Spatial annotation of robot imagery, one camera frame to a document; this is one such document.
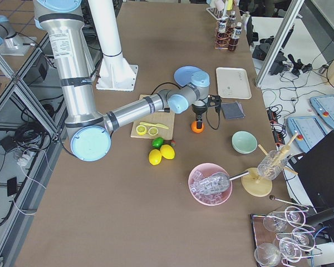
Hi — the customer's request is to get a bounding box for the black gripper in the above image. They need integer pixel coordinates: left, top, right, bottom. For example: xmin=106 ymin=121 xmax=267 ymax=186
xmin=191 ymin=101 xmax=207 ymax=130

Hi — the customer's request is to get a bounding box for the orange mandarin fruit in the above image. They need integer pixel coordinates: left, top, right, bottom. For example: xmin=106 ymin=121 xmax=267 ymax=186
xmin=191 ymin=121 xmax=204 ymax=134

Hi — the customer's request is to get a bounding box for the blue round plate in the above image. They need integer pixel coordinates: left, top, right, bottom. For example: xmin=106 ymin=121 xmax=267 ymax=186
xmin=174 ymin=66 xmax=200 ymax=87

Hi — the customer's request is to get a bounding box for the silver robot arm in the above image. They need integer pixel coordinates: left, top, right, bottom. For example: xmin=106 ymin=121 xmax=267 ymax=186
xmin=34 ymin=1 xmax=210 ymax=161
xmin=0 ymin=15 xmax=31 ymax=56

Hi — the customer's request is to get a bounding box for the wooden cutting board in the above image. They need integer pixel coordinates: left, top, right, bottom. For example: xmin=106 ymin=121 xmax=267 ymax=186
xmin=130 ymin=111 xmax=175 ymax=140

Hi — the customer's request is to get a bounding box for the grey folded cloth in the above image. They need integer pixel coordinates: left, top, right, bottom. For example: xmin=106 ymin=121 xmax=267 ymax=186
xmin=221 ymin=101 xmax=245 ymax=120

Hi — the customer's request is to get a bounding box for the yellow plastic knife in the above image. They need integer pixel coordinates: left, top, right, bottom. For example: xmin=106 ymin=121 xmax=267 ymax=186
xmin=139 ymin=121 xmax=169 ymax=130

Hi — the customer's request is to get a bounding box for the yellow lemon far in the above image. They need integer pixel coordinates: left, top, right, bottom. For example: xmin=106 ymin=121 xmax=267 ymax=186
xmin=160 ymin=144 xmax=175 ymax=160

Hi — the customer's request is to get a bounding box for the yellow lemon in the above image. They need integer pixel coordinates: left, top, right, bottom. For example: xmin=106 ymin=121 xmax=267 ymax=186
xmin=149 ymin=149 xmax=162 ymax=166
xmin=160 ymin=144 xmax=175 ymax=160

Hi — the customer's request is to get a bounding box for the green lime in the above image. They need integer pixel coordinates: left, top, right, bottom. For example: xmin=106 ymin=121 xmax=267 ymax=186
xmin=151 ymin=137 xmax=164 ymax=149

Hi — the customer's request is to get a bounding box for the lemon slice flat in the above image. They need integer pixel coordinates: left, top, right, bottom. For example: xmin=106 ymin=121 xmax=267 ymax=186
xmin=148 ymin=126 xmax=159 ymax=136

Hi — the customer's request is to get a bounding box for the pink bowl with ice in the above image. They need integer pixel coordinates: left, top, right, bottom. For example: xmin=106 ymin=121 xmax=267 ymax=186
xmin=188 ymin=163 xmax=233 ymax=206

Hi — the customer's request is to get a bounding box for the green bowl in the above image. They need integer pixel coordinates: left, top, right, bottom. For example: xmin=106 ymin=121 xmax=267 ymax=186
xmin=232 ymin=131 xmax=258 ymax=154

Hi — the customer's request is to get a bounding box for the cream rabbit tray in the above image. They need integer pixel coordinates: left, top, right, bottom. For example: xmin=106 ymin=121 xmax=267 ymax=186
xmin=216 ymin=67 xmax=252 ymax=100

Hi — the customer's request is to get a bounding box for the yellow lemon near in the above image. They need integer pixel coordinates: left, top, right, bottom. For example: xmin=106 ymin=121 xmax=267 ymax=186
xmin=149 ymin=149 xmax=162 ymax=166

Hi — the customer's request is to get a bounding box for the lemon half slice thick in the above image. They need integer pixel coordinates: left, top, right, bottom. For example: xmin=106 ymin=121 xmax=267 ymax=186
xmin=135 ymin=125 xmax=148 ymax=136

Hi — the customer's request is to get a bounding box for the metal ice scoop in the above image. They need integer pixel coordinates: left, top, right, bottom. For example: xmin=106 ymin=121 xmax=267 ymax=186
xmin=199 ymin=171 xmax=249 ymax=194

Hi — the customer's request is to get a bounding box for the wooden cup tree stand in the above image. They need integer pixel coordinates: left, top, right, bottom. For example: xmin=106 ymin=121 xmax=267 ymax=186
xmin=241 ymin=133 xmax=298 ymax=197

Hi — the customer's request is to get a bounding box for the clear glass mug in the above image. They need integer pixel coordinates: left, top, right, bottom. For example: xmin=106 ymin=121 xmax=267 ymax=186
xmin=257 ymin=150 xmax=287 ymax=180

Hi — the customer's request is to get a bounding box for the tea bottle front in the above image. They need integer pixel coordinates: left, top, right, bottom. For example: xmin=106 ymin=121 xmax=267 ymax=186
xmin=228 ymin=22 xmax=242 ymax=51

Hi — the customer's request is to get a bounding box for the tea bottle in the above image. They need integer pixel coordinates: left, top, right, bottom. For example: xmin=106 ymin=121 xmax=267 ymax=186
xmin=216 ymin=17 xmax=227 ymax=45
xmin=228 ymin=11 xmax=236 ymax=28
xmin=228 ymin=22 xmax=242 ymax=51

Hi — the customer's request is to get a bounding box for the tea bottle middle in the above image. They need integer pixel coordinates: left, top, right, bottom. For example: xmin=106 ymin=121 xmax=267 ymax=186
xmin=216 ymin=17 xmax=227 ymax=45

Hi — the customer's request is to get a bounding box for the tea bottle back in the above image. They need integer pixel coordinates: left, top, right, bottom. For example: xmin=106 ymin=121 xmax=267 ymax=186
xmin=228 ymin=11 xmax=236 ymax=28

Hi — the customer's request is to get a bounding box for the teach pendant near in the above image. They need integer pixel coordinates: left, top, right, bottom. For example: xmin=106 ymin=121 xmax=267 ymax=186
xmin=287 ymin=116 xmax=328 ymax=153

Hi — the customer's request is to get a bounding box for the teach pendant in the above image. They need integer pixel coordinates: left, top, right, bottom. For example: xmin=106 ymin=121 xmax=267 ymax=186
xmin=287 ymin=116 xmax=328 ymax=153
xmin=310 ymin=95 xmax=334 ymax=130

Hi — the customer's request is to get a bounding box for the black laptop monitor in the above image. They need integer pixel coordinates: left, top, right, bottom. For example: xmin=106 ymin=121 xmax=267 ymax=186
xmin=289 ymin=130 xmax=334 ymax=209

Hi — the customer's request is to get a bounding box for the teach pendant far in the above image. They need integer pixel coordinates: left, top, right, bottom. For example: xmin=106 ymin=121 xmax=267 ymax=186
xmin=310 ymin=95 xmax=334 ymax=130

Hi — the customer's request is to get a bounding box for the wine glass rack tray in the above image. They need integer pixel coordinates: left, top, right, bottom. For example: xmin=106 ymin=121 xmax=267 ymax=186
xmin=250 ymin=204 xmax=323 ymax=266

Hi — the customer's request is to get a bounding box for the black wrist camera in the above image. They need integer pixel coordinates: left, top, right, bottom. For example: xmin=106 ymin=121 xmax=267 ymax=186
xmin=207 ymin=95 xmax=222 ymax=114

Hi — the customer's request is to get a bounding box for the copper wire bottle rack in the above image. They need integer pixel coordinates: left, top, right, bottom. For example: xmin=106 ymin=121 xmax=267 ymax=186
xmin=214 ymin=16 xmax=242 ymax=51

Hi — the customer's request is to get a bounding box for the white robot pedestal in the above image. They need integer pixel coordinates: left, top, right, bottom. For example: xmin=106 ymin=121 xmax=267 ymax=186
xmin=89 ymin=0 xmax=138 ymax=92

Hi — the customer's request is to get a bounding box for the aluminium frame post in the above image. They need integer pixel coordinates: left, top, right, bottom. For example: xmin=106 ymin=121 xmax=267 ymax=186
xmin=255 ymin=0 xmax=304 ymax=87

